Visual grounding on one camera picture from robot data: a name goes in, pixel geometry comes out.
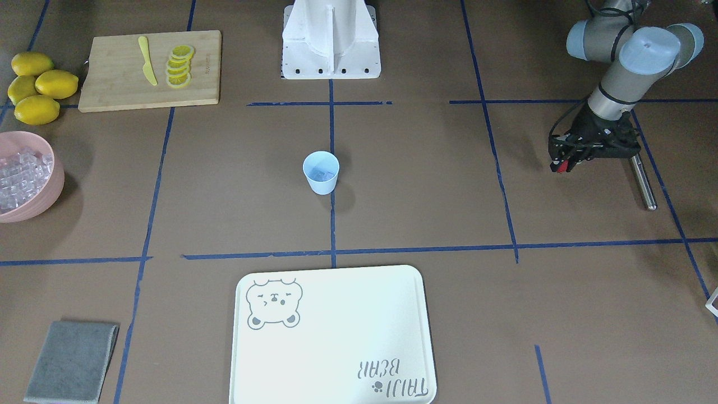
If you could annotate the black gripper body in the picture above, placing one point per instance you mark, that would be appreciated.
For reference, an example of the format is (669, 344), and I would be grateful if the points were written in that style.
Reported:
(589, 125)

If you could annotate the steel muddler black tip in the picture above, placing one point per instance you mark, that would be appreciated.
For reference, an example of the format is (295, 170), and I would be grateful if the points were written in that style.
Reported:
(644, 186)

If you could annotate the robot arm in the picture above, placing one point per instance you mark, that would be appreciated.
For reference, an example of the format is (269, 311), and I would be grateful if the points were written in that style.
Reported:
(638, 56)

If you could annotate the light blue cup on table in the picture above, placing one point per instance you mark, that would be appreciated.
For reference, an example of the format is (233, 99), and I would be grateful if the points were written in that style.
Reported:
(321, 170)

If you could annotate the ice cubes pile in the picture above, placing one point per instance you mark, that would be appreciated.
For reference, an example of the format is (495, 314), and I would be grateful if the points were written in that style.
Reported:
(23, 175)

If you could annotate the cream bear tray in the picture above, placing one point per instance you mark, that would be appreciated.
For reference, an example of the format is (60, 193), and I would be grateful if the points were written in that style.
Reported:
(343, 335)

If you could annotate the lemon slices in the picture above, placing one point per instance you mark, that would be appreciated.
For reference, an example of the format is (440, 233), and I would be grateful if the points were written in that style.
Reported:
(178, 66)

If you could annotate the yellow plastic knife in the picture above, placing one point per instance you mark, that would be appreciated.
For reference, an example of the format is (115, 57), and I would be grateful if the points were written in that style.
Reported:
(147, 67)

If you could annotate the wooden cutting board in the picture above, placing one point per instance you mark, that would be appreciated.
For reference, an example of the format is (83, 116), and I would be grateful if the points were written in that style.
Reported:
(115, 81)

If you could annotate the lemon two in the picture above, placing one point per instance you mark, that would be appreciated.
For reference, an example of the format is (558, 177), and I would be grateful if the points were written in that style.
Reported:
(57, 84)

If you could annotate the lemon four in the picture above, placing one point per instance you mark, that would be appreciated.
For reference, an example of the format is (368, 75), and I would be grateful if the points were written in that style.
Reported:
(37, 110)

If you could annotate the pink bowl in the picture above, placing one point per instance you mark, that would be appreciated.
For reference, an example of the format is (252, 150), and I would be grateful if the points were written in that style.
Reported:
(12, 142)

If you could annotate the grey folded cloth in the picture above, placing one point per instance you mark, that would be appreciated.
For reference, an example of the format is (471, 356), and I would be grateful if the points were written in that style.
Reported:
(73, 362)

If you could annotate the lemon three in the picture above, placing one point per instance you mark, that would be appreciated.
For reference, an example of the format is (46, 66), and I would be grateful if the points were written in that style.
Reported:
(21, 88)

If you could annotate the lemon one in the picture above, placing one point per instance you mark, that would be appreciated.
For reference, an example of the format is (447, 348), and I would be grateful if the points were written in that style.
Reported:
(31, 64)

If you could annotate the white pillar mount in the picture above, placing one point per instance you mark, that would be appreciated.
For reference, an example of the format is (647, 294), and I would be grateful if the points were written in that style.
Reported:
(330, 40)

